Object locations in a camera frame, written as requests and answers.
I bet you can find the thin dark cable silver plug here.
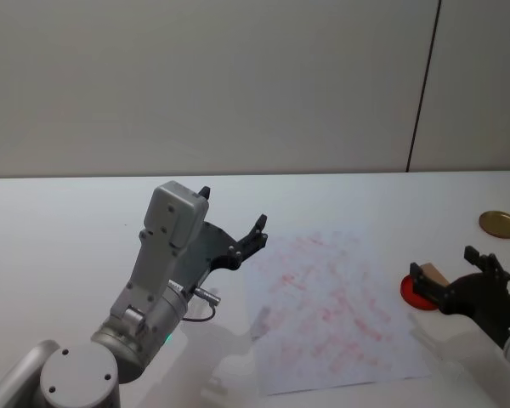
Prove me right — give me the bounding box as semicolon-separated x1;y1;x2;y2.
179;286;223;324

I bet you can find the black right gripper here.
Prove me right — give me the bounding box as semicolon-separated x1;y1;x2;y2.
409;245;510;350

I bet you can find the small wooden block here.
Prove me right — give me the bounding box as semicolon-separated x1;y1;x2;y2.
419;262;449;287

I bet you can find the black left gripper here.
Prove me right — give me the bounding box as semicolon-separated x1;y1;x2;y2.
181;185;269;295

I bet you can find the red round disc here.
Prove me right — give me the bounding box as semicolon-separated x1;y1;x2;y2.
399;273;442;314

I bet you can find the white paper with red marks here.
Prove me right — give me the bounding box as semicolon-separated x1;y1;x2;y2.
243;230;434;397

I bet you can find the round gold lid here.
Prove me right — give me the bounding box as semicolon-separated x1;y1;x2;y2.
479;209;510;241

